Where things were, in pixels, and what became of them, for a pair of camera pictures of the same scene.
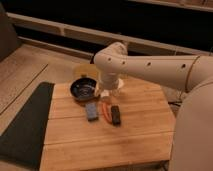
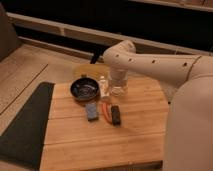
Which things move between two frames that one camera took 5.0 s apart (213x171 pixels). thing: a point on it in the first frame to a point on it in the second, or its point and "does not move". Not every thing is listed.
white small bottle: [105, 93] does not move
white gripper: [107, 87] to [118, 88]
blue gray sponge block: [92, 113] does not move
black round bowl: [84, 88] does not move
